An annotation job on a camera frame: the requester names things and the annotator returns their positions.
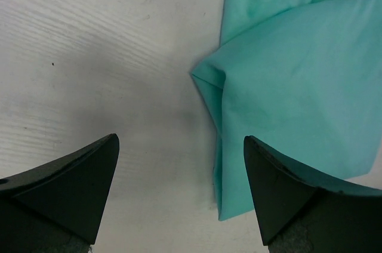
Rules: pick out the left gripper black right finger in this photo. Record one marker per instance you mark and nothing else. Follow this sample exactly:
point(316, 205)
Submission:
point(301, 209)

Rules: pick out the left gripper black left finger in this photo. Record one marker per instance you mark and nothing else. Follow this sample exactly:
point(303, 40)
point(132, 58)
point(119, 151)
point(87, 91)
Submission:
point(58, 206)

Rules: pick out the mint green t-shirt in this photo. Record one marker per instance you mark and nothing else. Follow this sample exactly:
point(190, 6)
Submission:
point(303, 76)

